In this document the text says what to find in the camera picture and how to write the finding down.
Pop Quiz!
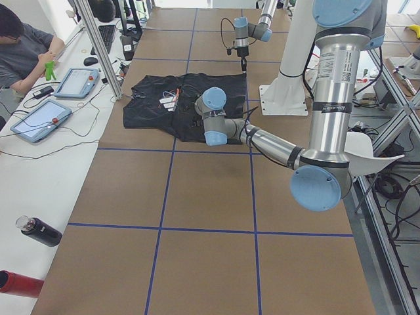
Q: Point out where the black braided cable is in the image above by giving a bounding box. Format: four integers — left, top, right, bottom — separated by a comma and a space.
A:
241, 105, 263, 155
220, 17, 238, 50

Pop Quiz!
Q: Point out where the white plastic chair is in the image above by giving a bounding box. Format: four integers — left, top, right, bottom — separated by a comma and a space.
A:
344, 132, 404, 177

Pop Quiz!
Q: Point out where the black water bottle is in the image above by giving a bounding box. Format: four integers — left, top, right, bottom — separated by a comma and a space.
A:
15, 215, 62, 247

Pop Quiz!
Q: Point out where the near blue teach pendant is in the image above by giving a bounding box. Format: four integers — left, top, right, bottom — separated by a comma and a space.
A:
10, 100, 72, 143

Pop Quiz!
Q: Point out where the right black braided cable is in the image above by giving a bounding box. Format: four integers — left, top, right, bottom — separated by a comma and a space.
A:
220, 17, 238, 50

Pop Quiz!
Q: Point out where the left black braided cable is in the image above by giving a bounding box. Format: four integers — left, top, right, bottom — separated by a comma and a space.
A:
241, 105, 263, 155

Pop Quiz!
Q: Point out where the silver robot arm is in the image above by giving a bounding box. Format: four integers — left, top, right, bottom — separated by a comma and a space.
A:
233, 0, 278, 73
195, 1, 387, 211

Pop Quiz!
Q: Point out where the green figurine toy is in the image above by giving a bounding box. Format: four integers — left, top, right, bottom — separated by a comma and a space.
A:
45, 61, 56, 81

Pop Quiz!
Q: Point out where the blue teach pendant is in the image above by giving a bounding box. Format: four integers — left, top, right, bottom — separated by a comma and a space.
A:
53, 68, 99, 99
10, 100, 72, 143

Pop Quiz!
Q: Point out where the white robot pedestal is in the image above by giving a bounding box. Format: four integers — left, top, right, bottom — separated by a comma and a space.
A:
259, 0, 317, 116

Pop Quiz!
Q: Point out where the aluminium frame post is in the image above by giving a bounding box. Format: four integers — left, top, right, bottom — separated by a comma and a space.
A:
74, 0, 123, 100

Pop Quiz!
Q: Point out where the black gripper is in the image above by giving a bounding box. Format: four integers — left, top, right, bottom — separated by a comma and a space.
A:
236, 46, 249, 74

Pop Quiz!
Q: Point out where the far blue teach pendant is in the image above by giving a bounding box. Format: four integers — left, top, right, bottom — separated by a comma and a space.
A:
53, 68, 99, 99

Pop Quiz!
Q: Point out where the black graphic t-shirt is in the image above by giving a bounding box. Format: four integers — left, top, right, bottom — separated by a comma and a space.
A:
123, 73, 247, 142

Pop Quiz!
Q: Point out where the black computer mouse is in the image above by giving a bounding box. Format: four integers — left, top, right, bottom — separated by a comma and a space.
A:
83, 56, 98, 66

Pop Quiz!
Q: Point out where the seated person grey shirt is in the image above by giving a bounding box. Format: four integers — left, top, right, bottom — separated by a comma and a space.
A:
1, 5, 65, 97

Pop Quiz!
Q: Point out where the black keyboard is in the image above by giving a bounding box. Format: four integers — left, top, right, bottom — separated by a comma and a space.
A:
98, 24, 116, 53

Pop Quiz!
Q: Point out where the red cylinder bottle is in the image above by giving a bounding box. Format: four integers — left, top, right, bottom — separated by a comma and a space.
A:
1, 270, 44, 298

